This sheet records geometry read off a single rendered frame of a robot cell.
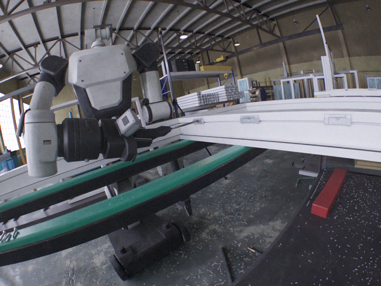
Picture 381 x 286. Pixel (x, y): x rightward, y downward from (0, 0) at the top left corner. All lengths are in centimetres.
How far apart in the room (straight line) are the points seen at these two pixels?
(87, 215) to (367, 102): 83
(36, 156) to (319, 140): 49
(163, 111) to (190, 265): 98
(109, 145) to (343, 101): 76
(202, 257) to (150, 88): 109
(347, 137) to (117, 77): 68
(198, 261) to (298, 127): 106
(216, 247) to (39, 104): 128
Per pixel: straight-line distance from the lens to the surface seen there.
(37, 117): 33
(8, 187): 63
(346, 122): 31
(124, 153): 36
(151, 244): 116
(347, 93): 277
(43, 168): 33
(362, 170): 93
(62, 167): 54
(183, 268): 121
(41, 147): 33
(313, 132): 32
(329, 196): 63
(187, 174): 28
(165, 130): 43
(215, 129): 46
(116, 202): 25
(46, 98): 66
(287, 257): 48
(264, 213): 151
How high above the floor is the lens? 97
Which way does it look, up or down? 13 degrees down
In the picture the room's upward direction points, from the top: 11 degrees counter-clockwise
